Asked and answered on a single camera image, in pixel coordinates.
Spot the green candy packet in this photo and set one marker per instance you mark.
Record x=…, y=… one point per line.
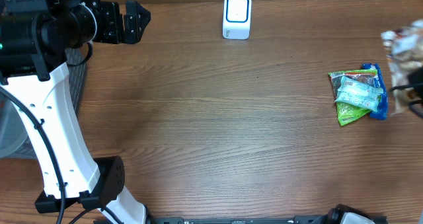
x=347, y=113

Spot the white barcode scanner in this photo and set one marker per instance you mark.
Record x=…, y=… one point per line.
x=236, y=19

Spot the grey plastic basket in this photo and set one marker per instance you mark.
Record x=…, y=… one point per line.
x=15, y=142

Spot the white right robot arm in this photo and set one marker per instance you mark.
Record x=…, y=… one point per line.
x=343, y=214

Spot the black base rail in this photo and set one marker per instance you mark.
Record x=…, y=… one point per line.
x=300, y=219

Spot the beige nut snack bag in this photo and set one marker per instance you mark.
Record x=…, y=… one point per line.
x=403, y=48

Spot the teal snack packet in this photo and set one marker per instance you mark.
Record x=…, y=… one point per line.
x=358, y=94

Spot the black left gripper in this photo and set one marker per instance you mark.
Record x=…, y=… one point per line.
x=115, y=33

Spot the blue snack packet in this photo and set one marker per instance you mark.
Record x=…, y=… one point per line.
x=382, y=109

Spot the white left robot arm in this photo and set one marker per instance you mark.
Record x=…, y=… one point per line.
x=35, y=35

